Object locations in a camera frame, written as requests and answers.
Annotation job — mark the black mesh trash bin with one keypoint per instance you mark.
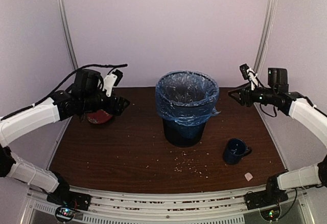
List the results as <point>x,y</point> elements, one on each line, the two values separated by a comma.
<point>184,132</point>

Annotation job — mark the blue plastic trash bag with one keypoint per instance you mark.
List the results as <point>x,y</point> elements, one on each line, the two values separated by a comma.
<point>187,96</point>

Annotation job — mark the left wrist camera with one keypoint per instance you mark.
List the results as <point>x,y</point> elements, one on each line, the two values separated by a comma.
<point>111,79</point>

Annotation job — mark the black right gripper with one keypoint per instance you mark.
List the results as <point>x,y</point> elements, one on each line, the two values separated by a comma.
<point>244,92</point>

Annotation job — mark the red floral plate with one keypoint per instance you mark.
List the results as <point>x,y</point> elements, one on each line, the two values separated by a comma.
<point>99,117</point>

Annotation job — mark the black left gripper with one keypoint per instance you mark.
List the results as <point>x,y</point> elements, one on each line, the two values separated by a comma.
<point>119,108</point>

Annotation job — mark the right aluminium corner post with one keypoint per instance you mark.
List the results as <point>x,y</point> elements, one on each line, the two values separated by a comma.
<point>267,26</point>

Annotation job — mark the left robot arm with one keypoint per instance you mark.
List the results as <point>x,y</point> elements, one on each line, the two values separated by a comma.
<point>89,93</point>

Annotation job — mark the left aluminium corner post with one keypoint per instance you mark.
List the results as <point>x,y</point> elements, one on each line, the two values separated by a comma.
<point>67,34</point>

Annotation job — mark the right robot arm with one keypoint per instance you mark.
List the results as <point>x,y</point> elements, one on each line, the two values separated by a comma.
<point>294,105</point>

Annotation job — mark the aluminium corner post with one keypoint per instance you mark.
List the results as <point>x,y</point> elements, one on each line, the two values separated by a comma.
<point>67,34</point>
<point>267,26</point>

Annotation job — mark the small pink paper scrap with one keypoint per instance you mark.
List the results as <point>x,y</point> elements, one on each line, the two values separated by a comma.
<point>248,176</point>

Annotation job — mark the dark blue mug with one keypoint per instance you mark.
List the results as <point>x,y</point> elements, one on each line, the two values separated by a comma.
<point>235,150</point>

